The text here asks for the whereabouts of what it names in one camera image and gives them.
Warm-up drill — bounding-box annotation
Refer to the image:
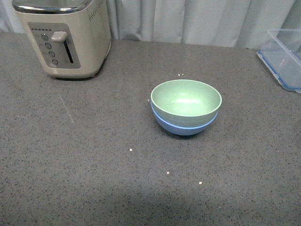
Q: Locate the green bowl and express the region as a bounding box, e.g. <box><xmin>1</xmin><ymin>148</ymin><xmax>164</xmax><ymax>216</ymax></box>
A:
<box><xmin>150</xmin><ymin>80</ymin><xmax>222</xmax><ymax>128</ymax></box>

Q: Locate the blue bowl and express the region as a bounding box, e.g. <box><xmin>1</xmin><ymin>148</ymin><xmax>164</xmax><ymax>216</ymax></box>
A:
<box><xmin>151</xmin><ymin>105</ymin><xmax>218</xmax><ymax>136</ymax></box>

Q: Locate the cream toaster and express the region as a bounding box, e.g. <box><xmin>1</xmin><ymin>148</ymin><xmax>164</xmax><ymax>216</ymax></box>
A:
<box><xmin>12</xmin><ymin>0</ymin><xmax>111</xmax><ymax>79</ymax></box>

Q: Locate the white curtain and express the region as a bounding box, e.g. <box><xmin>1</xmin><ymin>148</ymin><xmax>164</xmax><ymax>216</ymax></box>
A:
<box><xmin>0</xmin><ymin>0</ymin><xmax>301</xmax><ymax>49</ymax></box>

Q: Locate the blue-rimmed container lid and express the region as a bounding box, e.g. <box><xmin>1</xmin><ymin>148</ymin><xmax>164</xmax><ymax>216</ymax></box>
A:
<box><xmin>257</xmin><ymin>49</ymin><xmax>301</xmax><ymax>93</ymax></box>

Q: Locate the clear plastic container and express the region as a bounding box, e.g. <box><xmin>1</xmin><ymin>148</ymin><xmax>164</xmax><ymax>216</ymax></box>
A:
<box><xmin>267</xmin><ymin>28</ymin><xmax>301</xmax><ymax>88</ymax></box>

